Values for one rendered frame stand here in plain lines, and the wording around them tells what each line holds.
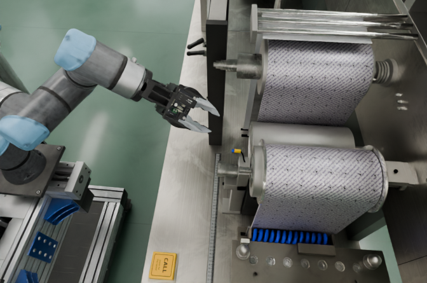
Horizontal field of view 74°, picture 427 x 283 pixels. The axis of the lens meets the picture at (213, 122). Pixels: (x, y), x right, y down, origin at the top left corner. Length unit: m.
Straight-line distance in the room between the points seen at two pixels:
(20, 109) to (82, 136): 1.80
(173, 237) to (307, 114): 0.56
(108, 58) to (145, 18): 2.79
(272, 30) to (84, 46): 0.38
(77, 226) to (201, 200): 1.00
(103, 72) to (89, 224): 1.36
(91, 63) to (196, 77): 0.82
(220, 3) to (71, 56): 0.38
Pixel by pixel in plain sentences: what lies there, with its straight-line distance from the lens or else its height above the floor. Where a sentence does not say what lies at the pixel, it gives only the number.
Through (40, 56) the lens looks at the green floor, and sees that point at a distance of 3.23.
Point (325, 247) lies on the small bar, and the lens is 0.86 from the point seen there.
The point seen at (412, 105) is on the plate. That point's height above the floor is 1.36.
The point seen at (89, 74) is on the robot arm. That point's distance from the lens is 0.57.
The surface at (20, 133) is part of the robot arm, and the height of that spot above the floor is 1.42.
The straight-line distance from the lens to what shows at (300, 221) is 0.80.
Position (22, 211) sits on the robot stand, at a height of 0.73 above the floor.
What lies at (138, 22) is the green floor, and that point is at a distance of 3.30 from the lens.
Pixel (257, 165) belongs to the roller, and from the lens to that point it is 0.61.
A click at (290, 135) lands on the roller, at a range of 0.75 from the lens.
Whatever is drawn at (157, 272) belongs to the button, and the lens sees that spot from 0.94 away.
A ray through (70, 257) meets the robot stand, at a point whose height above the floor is 0.21.
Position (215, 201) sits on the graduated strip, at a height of 0.90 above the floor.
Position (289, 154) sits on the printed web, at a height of 1.31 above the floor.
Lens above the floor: 1.84
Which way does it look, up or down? 55 degrees down
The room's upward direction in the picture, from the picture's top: straight up
